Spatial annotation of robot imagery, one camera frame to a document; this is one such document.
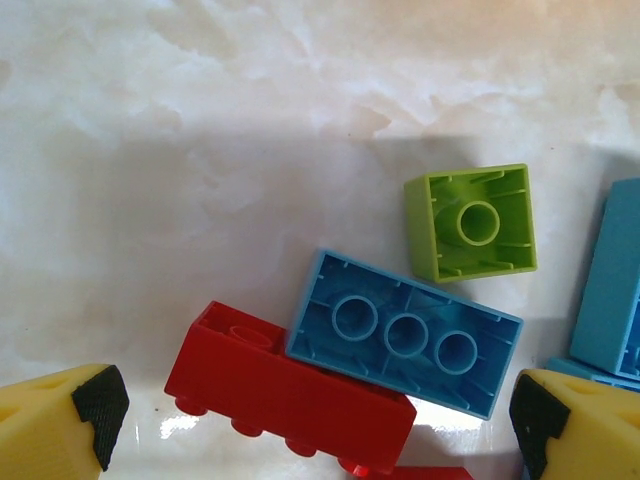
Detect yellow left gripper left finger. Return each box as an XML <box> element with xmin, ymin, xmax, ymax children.
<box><xmin>0</xmin><ymin>363</ymin><xmax>130</xmax><ymax>480</ymax></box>

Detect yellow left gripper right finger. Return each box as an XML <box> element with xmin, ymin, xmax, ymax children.
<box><xmin>508</xmin><ymin>369</ymin><xmax>640</xmax><ymax>480</ymax></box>

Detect blue lego brick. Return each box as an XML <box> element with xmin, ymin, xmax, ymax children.
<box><xmin>284</xmin><ymin>248</ymin><xmax>525</xmax><ymax>420</ymax></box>
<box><xmin>544</xmin><ymin>355</ymin><xmax>640</xmax><ymax>394</ymax></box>
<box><xmin>569</xmin><ymin>178</ymin><xmax>640</xmax><ymax>379</ymax></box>

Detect red lego brick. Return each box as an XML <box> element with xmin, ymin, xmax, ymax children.
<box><xmin>164</xmin><ymin>299</ymin><xmax>418</xmax><ymax>476</ymax></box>
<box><xmin>392</xmin><ymin>465</ymin><xmax>475</xmax><ymax>480</ymax></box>

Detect small square lime lego brick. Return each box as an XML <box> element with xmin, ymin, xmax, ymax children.
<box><xmin>403</xmin><ymin>162</ymin><xmax>539</xmax><ymax>285</ymax></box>

